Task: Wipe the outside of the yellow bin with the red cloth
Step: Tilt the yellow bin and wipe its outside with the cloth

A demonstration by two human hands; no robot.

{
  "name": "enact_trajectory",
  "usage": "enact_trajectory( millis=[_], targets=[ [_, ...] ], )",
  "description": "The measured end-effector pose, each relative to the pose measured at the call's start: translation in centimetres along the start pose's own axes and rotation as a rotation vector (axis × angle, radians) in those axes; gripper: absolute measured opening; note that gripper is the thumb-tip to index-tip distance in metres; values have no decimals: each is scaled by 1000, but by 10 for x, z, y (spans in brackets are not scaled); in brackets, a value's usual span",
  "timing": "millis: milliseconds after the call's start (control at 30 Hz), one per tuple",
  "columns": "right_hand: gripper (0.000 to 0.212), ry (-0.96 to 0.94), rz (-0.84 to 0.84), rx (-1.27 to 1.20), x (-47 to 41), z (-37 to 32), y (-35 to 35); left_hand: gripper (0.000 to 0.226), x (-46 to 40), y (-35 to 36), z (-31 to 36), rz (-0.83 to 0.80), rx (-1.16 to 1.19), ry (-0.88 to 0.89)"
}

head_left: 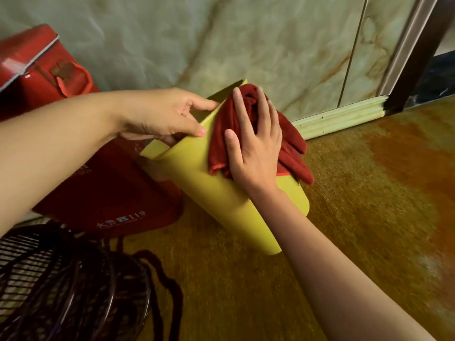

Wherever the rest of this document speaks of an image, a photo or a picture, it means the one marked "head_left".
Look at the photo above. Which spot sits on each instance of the person's left hand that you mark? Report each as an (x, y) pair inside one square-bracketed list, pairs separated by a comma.
[(156, 111)]

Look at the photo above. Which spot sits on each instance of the person's right hand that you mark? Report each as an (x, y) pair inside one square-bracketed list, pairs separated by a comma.
[(257, 158)]

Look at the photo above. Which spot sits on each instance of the person's right thumb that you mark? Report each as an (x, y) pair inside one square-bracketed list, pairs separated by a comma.
[(233, 149)]

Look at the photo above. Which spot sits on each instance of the person's right middle finger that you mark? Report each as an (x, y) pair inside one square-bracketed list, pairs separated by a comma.
[(263, 108)]

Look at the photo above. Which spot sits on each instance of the person's left thumb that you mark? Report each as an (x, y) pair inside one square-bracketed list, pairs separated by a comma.
[(192, 127)]

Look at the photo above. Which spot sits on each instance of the dark red cloth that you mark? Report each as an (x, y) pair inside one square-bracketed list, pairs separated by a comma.
[(224, 138)]

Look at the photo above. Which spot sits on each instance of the yellow plastic bin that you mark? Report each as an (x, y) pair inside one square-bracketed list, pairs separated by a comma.
[(217, 198)]

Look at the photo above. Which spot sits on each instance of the person's left forearm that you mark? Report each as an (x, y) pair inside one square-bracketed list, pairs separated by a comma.
[(53, 145)]

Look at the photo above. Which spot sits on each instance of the person's right forearm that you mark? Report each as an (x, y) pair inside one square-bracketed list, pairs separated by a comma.
[(327, 273)]

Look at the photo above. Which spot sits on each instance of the pale skirting board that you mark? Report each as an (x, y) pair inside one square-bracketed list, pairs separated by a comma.
[(341, 117)]

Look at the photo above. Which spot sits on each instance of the red fabric bag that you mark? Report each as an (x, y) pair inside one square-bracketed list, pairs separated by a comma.
[(113, 195)]

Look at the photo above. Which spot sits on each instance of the dark brown door frame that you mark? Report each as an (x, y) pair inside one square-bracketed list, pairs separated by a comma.
[(419, 53)]

